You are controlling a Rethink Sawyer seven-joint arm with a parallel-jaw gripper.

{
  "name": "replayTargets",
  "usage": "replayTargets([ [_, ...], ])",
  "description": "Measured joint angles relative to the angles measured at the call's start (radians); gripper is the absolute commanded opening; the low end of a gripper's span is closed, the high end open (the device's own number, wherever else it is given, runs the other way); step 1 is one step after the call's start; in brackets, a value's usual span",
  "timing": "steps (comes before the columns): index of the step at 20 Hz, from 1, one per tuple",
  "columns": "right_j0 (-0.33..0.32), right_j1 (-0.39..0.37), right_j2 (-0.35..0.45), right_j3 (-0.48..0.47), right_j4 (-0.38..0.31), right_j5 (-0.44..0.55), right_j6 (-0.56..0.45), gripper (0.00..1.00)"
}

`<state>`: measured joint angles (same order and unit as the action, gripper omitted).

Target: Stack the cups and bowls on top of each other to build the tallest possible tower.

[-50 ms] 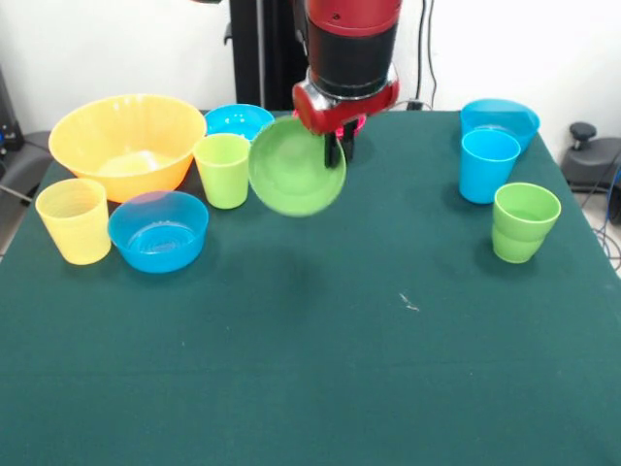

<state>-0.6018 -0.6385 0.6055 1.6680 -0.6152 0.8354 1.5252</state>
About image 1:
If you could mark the dark green tablecloth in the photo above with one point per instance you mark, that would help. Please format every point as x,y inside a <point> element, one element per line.
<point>310,378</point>

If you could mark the yellow plastic cup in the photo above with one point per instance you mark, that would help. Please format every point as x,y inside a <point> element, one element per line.
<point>73,228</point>

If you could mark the blue plastic bowl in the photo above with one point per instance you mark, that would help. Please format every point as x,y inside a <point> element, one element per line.
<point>500,114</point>
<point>160,252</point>

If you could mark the pink plastic bowl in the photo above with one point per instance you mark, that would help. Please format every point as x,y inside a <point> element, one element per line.
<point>360,125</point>

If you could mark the light green plastic cup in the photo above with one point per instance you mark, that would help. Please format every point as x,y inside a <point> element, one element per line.
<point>223,179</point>

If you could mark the grey floor stand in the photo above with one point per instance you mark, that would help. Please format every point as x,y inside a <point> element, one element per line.
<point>24,165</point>

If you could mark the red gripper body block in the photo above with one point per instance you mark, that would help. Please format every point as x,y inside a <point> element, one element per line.
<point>320,114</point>

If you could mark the cyan plastic bowl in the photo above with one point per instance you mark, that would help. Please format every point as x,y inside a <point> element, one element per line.
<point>233,119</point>

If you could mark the black equipment box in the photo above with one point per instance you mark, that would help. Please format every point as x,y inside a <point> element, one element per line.
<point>7,121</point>

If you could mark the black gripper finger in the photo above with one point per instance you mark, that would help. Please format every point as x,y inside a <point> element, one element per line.
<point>350,145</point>
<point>332,150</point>

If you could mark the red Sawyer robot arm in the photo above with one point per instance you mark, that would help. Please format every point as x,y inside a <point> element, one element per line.
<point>351,48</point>

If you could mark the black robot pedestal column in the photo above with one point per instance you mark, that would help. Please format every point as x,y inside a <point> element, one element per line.
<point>262,48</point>

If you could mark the black knobbed floor stand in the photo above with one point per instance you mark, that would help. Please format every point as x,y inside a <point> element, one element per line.
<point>587,160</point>

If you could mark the large orange plastic bowl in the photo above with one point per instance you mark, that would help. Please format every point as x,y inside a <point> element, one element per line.
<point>97,136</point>

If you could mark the green plastic bowl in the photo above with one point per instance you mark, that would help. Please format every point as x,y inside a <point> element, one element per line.
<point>291,170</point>

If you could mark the blue plastic cup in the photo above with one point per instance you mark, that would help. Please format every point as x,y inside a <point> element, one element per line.
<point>485,175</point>

